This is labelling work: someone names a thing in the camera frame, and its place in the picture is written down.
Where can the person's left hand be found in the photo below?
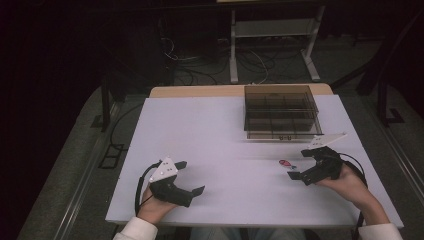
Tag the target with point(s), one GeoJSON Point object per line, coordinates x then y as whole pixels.
{"type": "Point", "coordinates": [153, 210]}

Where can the dark transparent drawer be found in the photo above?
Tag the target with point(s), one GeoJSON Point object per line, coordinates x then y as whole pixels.
{"type": "Point", "coordinates": [285, 136]}

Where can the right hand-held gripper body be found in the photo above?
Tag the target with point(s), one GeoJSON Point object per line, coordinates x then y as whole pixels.
{"type": "Point", "coordinates": [330, 166]}

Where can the black metal stand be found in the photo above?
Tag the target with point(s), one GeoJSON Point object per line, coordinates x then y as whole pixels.
{"type": "Point", "coordinates": [106, 100]}
{"type": "Point", "coordinates": [383, 73]}

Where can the small red and blue trinket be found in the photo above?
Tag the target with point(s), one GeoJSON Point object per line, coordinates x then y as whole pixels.
{"type": "Point", "coordinates": [286, 163]}

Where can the black floor frame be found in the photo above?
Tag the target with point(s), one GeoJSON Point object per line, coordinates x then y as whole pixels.
{"type": "Point", "coordinates": [111, 156]}

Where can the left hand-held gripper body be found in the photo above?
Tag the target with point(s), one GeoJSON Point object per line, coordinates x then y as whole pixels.
{"type": "Point", "coordinates": [168, 191]}

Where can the person's right hand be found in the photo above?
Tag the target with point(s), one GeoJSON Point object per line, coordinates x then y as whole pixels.
{"type": "Point", "coordinates": [351, 186]}

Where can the dark transparent drawer box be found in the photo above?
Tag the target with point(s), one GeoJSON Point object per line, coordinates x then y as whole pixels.
{"type": "Point", "coordinates": [276, 90]}

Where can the wooden table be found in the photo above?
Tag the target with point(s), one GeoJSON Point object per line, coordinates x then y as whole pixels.
{"type": "Point", "coordinates": [200, 91]}

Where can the white metal stand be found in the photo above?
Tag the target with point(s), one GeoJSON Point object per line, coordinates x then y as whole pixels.
{"type": "Point", "coordinates": [273, 28]}

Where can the metal floor rail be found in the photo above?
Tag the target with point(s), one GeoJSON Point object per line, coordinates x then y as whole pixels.
{"type": "Point", "coordinates": [85, 173]}
{"type": "Point", "coordinates": [400, 150]}

